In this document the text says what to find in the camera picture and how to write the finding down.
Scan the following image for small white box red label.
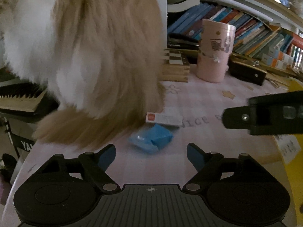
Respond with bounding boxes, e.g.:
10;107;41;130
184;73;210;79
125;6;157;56
145;112;184;127

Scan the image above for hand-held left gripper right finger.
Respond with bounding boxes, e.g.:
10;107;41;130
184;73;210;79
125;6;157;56
182;142;263;192

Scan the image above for orange white carton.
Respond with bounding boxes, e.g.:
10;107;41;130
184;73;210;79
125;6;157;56
267;48;294;64
261;53;278;68

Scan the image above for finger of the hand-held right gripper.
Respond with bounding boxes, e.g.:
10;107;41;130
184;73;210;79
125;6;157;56
222;90;303;136

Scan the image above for row of books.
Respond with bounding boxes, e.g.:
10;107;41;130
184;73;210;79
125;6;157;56
167;1;303;74

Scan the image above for pink printed cup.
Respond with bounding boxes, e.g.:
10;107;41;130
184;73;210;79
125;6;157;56
196;19;236;84

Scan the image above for yellow cardboard box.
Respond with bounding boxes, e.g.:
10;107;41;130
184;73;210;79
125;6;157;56
272;79;303;227

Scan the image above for black electronic keyboard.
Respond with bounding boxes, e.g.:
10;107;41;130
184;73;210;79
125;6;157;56
0;79;59;123

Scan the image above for wooden chess board box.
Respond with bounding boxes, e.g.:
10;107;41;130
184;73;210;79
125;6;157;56
160;48;191;83

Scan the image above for fluffy orange white cat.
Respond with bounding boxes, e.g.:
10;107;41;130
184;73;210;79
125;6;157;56
0;0;166;150

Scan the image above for black case with latch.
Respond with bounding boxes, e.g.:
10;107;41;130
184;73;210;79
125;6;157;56
228;58;268;86

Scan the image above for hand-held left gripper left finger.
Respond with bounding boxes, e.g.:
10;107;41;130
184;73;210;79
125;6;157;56
39;144;120;192

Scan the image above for brown cardboard sheets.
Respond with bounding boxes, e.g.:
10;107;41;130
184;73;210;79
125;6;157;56
265;72;294;88

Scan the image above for blue plastic packet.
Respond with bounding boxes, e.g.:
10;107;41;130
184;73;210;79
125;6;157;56
128;124;174;154

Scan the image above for white bookshelf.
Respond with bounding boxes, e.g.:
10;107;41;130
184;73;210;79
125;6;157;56
151;0;303;36

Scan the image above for black keyboard stand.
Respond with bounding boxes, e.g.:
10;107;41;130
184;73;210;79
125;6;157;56
5;117;36;161

